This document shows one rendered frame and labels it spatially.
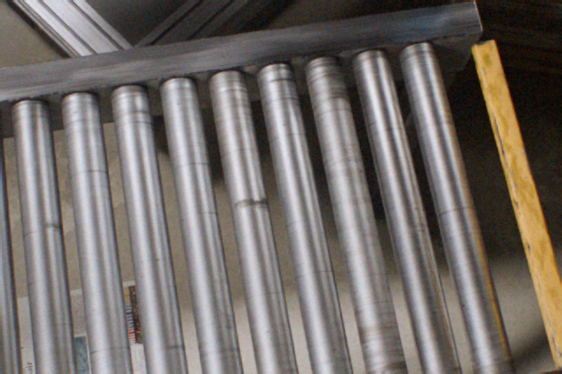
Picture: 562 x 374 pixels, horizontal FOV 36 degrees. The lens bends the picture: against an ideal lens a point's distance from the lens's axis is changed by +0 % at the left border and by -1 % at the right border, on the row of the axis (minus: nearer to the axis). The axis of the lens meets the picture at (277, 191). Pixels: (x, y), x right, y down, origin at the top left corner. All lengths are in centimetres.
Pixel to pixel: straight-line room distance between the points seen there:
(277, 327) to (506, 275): 98
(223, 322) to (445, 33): 48
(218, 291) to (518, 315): 101
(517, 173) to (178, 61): 46
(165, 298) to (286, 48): 36
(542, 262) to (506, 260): 87
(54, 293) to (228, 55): 38
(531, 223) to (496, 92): 18
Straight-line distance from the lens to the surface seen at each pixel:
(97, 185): 111
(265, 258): 107
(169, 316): 106
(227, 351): 105
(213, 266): 107
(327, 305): 106
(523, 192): 112
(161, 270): 107
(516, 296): 196
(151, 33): 183
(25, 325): 190
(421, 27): 120
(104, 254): 108
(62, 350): 107
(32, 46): 212
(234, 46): 116
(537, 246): 111
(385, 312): 107
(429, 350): 107
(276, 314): 105
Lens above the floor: 184
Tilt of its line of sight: 72 degrees down
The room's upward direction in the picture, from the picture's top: 6 degrees clockwise
